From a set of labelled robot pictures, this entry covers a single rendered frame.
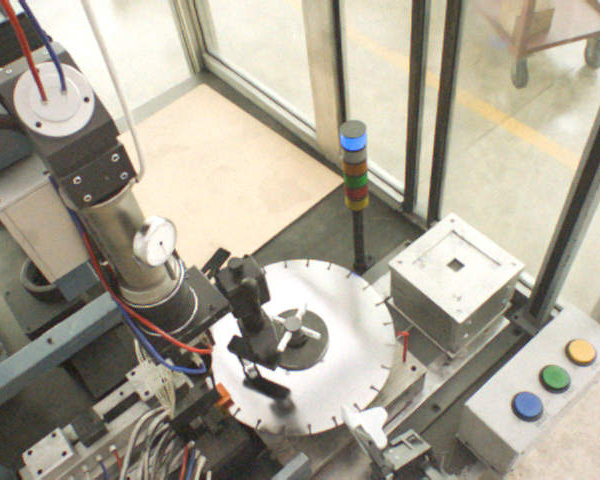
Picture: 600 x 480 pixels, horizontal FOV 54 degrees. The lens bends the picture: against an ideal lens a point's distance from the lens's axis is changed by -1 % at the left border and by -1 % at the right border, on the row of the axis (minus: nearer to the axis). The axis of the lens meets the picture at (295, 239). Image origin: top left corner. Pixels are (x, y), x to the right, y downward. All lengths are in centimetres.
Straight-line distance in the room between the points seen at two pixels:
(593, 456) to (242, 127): 140
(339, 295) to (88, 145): 65
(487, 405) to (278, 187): 76
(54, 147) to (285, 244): 94
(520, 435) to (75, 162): 78
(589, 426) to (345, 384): 121
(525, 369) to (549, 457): 94
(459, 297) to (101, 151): 77
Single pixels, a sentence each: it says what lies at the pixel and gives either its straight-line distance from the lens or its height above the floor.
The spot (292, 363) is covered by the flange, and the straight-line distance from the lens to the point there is 100.
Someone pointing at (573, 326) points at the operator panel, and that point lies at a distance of 114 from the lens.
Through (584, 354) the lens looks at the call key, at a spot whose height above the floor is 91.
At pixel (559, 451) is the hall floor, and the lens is 202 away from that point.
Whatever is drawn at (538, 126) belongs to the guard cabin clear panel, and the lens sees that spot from 103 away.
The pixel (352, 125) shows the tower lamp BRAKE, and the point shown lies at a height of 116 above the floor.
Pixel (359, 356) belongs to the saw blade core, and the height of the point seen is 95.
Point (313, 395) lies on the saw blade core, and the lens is 98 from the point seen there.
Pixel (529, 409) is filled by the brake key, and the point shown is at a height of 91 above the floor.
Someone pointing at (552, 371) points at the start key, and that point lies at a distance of 108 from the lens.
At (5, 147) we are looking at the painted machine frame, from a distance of 62.
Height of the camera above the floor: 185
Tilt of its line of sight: 52 degrees down
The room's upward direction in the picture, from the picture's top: 11 degrees counter-clockwise
